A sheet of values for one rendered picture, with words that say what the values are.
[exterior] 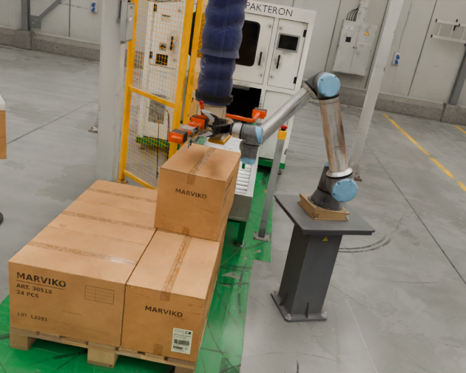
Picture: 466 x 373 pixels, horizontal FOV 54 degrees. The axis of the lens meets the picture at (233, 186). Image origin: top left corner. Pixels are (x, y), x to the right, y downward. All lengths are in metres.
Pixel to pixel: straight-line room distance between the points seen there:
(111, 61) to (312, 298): 2.49
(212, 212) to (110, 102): 1.78
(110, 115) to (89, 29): 8.75
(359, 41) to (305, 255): 9.30
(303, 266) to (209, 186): 0.83
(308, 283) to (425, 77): 9.98
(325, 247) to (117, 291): 1.35
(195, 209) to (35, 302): 0.99
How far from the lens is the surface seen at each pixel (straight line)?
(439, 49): 12.62
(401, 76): 12.45
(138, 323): 2.46
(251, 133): 2.52
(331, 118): 2.57
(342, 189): 2.67
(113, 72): 4.08
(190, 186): 2.68
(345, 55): 11.83
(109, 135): 4.21
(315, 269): 3.06
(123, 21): 3.96
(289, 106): 2.66
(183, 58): 3.95
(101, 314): 2.50
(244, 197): 3.36
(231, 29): 2.69
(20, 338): 2.79
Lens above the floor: 1.88
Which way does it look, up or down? 21 degrees down
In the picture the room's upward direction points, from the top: 10 degrees clockwise
